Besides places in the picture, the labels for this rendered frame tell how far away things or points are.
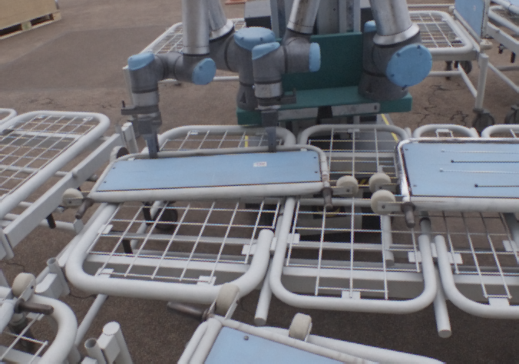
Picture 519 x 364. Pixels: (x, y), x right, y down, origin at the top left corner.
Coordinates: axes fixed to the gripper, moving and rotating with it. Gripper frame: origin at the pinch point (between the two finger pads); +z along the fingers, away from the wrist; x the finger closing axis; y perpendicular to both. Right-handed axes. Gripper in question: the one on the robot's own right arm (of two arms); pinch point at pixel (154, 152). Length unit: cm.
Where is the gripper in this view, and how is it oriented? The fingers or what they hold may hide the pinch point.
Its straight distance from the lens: 170.9
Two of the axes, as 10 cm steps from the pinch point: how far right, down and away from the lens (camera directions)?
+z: 0.8, 9.5, 3.1
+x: 0.9, -3.2, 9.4
